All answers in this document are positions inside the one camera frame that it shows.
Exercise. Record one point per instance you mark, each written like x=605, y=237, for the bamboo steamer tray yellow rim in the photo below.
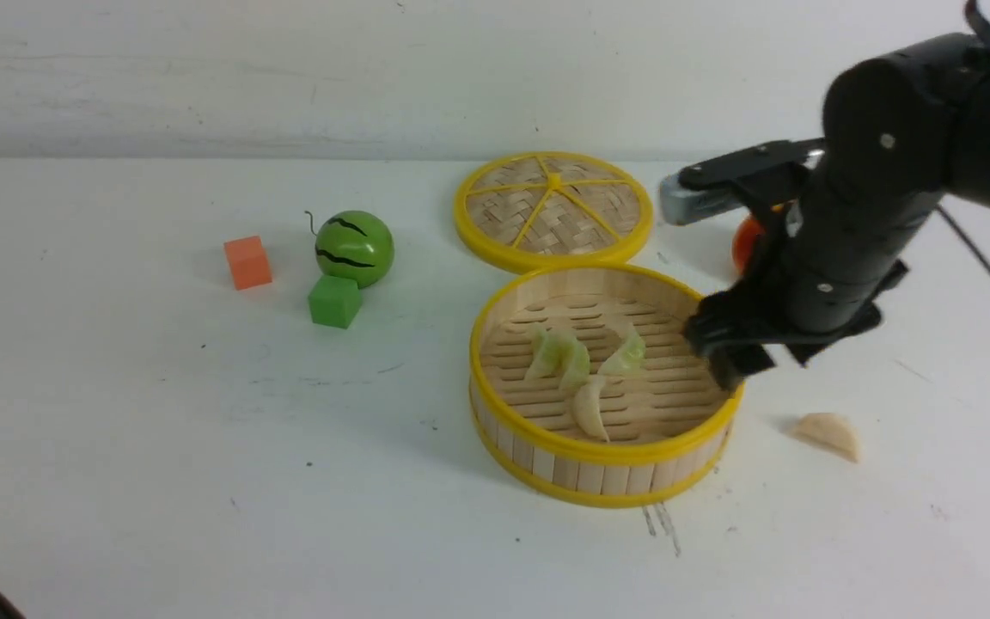
x=667, y=424

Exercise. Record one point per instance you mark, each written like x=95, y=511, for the green cube block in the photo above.
x=334, y=301

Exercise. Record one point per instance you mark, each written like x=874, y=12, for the green toy watermelon ball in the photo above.
x=353, y=244

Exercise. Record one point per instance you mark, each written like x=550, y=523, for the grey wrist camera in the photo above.
x=757, y=178

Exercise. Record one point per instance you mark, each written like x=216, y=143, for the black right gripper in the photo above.
x=804, y=289

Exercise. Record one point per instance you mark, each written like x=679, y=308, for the green dumpling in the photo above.
x=558, y=352
x=629, y=357

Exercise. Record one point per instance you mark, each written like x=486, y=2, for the green dumpling front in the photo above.
x=629, y=357

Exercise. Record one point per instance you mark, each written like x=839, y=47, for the white dumpling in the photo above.
x=586, y=408
x=830, y=432

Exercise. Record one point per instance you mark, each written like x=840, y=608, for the orange cube block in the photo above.
x=248, y=262

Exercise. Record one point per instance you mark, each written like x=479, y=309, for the white dumpling front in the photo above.
x=586, y=408

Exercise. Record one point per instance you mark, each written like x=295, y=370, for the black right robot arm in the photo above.
x=899, y=133

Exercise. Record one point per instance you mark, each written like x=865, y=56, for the orange toy pear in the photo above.
x=744, y=241

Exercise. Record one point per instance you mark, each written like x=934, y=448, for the woven bamboo steamer lid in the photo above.
x=543, y=209

